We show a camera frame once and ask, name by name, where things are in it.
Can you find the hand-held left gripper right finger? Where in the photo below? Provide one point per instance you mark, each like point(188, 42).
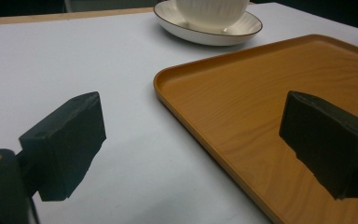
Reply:
point(326, 140)

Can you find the wooden tray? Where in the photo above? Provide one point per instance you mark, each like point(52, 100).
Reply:
point(261, 124)

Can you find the white ribbed cup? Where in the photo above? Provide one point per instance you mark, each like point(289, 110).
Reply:
point(211, 14)

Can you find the white ribbed saucer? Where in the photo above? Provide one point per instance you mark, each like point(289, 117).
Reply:
point(199, 29)

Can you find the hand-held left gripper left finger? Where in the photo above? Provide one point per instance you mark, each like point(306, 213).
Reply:
point(64, 140)

